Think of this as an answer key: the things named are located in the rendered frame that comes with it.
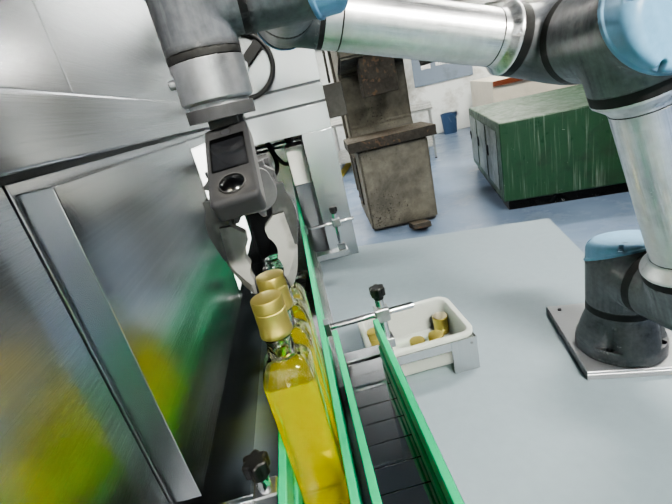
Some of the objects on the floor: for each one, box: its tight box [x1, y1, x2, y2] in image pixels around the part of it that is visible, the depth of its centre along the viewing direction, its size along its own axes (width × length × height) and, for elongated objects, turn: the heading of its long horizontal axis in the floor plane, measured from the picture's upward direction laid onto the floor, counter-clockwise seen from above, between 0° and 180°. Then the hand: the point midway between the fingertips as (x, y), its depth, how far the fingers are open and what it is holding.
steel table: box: [410, 101, 437, 158], centre depth 758 cm, size 69×181×94 cm, turn 19°
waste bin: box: [440, 110, 459, 134], centre depth 915 cm, size 41×38×48 cm
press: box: [322, 50, 438, 230], centre depth 393 cm, size 143×133×279 cm
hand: (271, 282), depth 47 cm, fingers closed on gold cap, 3 cm apart
